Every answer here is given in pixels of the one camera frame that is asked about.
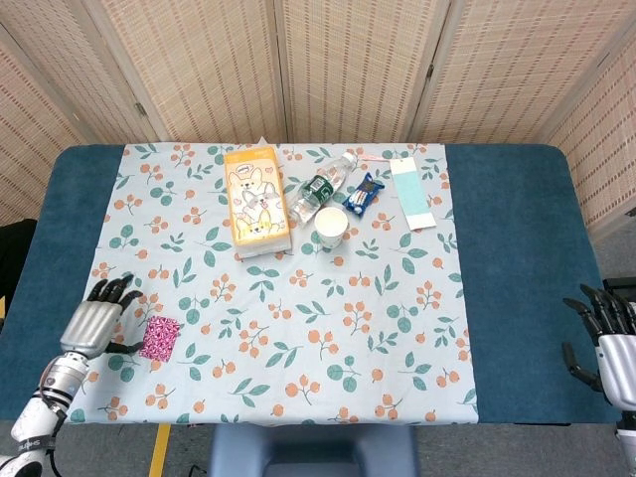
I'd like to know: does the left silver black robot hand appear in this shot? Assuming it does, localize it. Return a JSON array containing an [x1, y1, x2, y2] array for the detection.
[[59, 271, 146, 360]]

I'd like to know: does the woven folding screen panel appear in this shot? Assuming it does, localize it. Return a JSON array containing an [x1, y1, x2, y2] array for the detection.
[[83, 0, 289, 143], [272, 0, 453, 143], [406, 0, 636, 145], [0, 37, 95, 225], [0, 0, 170, 145], [544, 34, 636, 239]]

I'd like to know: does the corgi print tissue pack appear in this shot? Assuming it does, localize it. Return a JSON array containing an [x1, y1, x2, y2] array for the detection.
[[223, 140, 292, 248]]

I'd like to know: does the magenta patterned packet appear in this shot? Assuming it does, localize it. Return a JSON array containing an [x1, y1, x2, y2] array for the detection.
[[138, 315, 183, 362]]

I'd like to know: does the yellow floor tape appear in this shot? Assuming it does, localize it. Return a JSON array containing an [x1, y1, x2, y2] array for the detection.
[[148, 423, 173, 477]]

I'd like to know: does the clear plastic water bottle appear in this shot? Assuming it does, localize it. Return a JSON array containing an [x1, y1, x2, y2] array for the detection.
[[287, 151, 357, 229]]

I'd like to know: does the white light blue paper card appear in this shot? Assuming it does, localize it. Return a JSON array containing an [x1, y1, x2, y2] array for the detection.
[[389, 157, 438, 232]]

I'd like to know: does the white paper cup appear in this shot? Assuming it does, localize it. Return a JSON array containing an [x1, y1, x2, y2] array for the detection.
[[313, 206, 349, 251]]

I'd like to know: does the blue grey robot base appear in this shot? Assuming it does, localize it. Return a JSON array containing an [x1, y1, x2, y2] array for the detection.
[[207, 423, 419, 477]]

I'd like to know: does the floral berry leaf tablecloth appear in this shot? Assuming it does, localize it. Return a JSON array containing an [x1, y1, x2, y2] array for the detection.
[[69, 142, 481, 426]]

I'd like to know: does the blue snack packet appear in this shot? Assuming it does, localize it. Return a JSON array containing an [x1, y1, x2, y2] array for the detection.
[[342, 171, 387, 218]]

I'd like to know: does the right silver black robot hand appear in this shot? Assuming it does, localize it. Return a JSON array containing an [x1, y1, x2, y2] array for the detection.
[[560, 282, 636, 411]]

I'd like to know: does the teal table cover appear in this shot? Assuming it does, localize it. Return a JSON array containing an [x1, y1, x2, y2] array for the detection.
[[0, 143, 622, 426]]

